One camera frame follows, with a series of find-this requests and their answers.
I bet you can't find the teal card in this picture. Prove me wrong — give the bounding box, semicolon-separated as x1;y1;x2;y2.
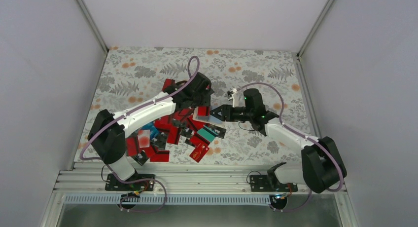
197;126;218;144

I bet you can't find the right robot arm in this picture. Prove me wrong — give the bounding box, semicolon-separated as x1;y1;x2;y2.
210;89;347;193

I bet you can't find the floral table mat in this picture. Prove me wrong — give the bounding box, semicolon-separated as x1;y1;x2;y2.
75;47;313;166

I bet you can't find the aluminium rail frame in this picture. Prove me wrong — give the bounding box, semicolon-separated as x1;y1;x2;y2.
41;162;358;227

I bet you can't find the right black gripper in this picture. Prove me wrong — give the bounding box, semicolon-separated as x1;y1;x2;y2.
209;104;253;122

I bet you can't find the red card black stripe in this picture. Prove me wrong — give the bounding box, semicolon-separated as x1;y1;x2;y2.
197;106;210;116

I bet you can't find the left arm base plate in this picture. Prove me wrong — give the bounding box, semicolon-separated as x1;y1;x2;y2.
104;174;155;192

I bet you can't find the blue card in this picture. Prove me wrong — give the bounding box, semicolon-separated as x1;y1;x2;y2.
140;122;160;139

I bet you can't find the red card bottom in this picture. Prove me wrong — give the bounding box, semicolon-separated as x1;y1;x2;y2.
149;153;170;162

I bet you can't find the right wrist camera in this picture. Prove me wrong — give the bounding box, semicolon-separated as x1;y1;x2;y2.
227;88;239;108

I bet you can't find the black vip card upper right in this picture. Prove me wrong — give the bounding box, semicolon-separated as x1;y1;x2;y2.
210;125;226;139

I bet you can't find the white card red spot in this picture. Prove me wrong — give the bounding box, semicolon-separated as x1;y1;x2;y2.
137;129;150;149

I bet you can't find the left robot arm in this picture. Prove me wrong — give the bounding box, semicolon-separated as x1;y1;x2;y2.
88;73;213;190

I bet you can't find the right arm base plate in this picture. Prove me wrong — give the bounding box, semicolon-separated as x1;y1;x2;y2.
249;174;298;192

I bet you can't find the beige leather card holder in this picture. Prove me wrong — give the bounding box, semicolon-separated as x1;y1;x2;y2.
192;108;223;125

